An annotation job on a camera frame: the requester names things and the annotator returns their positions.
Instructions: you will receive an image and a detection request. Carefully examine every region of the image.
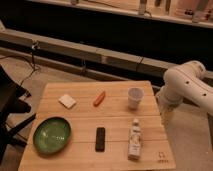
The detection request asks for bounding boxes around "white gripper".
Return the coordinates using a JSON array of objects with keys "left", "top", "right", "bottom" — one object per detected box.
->
[{"left": 155, "top": 87, "right": 181, "bottom": 125}]

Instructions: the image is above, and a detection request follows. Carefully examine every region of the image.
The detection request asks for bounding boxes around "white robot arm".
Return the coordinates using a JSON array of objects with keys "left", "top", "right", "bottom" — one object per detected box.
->
[{"left": 155, "top": 61, "right": 213, "bottom": 125}]

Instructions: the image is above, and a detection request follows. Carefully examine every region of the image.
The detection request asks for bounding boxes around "green ceramic bowl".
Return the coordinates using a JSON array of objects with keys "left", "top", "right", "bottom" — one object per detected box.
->
[{"left": 33, "top": 117, "right": 72, "bottom": 155}]

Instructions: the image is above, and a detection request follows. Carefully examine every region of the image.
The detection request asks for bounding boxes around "white plastic bottle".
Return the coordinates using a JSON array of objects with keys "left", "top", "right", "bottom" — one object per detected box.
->
[{"left": 128, "top": 118, "right": 141, "bottom": 160}]

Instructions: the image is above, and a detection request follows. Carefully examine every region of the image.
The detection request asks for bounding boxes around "orange carrot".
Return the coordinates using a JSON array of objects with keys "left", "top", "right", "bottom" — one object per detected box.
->
[{"left": 93, "top": 91, "right": 106, "bottom": 107}]

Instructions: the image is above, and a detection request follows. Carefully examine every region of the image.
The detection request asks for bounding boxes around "black remote control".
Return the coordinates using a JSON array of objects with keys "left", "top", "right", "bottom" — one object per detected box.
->
[{"left": 95, "top": 127, "right": 105, "bottom": 152}]

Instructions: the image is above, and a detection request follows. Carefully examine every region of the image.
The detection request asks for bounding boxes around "white sponge block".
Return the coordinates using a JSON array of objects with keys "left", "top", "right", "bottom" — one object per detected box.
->
[{"left": 58, "top": 94, "right": 76, "bottom": 109}]

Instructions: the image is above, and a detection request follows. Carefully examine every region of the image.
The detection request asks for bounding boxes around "black office chair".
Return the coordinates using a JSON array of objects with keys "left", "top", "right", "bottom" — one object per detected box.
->
[{"left": 0, "top": 65, "right": 35, "bottom": 164}]

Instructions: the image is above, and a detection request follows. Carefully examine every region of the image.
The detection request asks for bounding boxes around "black cable on floor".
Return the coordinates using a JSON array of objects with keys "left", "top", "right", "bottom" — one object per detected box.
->
[{"left": 0, "top": 42, "right": 43, "bottom": 88}]

